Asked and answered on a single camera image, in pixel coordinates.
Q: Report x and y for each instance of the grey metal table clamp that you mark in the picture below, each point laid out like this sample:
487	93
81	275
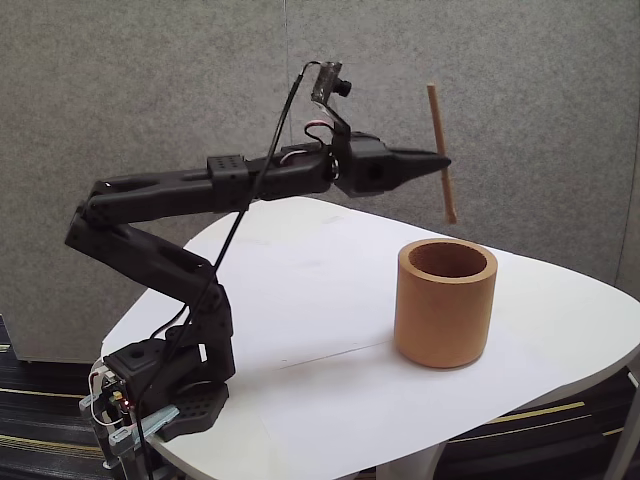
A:
160	417

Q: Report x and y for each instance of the small camera circuit board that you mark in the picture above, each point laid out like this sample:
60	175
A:
330	80

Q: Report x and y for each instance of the wooden pen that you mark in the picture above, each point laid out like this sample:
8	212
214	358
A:
440	135

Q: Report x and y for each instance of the brown cylindrical pen holder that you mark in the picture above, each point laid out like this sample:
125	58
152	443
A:
440	320

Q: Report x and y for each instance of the white table leg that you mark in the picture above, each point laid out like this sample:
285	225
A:
620	440
405	462

